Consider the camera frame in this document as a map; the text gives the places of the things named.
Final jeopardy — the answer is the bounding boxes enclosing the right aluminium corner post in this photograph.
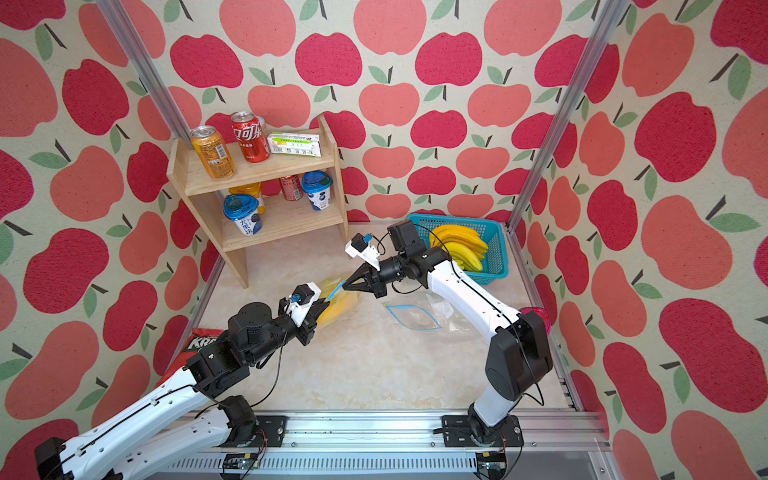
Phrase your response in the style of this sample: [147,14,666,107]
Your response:
[506,0,631,235]

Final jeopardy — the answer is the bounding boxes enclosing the pink lid plastic jar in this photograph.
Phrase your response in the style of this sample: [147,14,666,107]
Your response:
[520,307,552,336]

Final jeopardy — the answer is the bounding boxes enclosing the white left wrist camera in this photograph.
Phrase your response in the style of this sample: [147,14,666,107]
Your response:
[286,282,321,326]

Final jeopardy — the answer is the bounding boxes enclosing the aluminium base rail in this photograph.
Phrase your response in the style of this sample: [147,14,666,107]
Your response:
[98,409,625,480]

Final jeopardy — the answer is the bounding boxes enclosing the aluminium corner post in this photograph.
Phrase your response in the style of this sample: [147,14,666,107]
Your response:
[506,0,631,235]
[96,0,192,148]

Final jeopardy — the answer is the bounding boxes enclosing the wooden two-tier shelf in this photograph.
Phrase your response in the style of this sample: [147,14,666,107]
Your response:
[166,115,354,289]

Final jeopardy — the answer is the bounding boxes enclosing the blue lid yogurt cup back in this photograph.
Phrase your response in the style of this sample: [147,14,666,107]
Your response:
[301,171,333,211]

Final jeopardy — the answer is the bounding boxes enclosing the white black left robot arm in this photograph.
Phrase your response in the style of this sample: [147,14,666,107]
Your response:
[34,298,329,479]

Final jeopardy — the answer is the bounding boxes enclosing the small red can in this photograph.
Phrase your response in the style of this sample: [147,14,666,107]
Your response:
[279,175,303,202]

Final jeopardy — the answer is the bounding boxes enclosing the orange drink can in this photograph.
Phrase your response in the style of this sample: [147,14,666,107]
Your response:
[190,125,236,180]

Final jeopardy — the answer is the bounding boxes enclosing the white green box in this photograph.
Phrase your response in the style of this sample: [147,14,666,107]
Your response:
[267,132,322,157]

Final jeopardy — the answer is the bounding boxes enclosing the left aluminium corner post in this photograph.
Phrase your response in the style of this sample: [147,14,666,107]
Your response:
[96,0,192,148]

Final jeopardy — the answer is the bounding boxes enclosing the red Krax chips bag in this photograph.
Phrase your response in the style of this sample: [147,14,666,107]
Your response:
[153,328,223,386]

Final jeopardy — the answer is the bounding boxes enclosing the yellow container on shelf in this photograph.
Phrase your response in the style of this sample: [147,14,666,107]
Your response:
[229,182,265,211]

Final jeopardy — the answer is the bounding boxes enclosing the clear zip-top bag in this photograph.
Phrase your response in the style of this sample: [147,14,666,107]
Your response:
[384,292,477,342]
[314,275,364,328]

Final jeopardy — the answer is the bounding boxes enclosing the blue lid yogurt cup front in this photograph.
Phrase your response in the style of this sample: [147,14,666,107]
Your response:
[223,194,262,236]

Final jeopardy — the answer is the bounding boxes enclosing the red cola can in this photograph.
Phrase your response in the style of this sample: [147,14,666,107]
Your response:
[231,111,270,163]

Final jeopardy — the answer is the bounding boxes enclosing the teal plastic basket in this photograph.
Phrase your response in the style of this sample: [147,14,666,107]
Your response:
[407,213,508,285]

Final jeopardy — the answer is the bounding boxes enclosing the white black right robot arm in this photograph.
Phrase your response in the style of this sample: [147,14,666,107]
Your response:
[343,220,553,447]

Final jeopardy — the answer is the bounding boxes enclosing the blue lid yogurt cup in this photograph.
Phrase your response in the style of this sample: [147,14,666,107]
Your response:
[301,171,333,211]
[223,194,262,236]

